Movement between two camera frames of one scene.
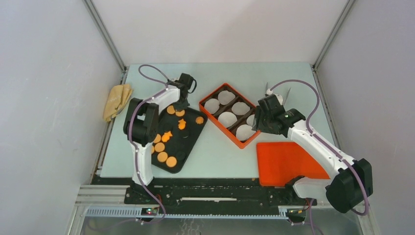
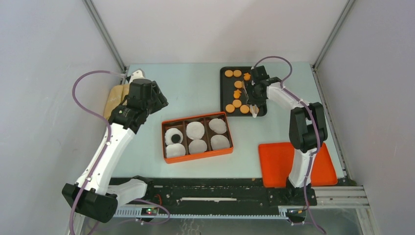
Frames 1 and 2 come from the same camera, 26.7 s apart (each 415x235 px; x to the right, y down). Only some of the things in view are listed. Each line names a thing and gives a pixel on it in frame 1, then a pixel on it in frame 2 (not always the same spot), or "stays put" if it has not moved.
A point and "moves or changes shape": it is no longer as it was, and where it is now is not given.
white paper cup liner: (211, 105) -> (170, 132)
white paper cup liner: (224, 97) -> (195, 130)
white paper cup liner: (227, 118) -> (175, 150)
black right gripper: (258, 116) -> (260, 102)
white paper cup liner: (240, 108) -> (218, 125)
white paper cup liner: (244, 132) -> (196, 146)
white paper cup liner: (251, 121) -> (219, 142)
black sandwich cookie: (180, 155) -> (175, 138)
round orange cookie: (170, 109) -> (228, 73)
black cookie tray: (178, 131) -> (234, 81)
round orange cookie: (180, 113) -> (237, 73)
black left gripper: (182, 106) -> (160, 101)
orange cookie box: (232, 112) -> (195, 137)
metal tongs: (287, 96) moves or changes shape
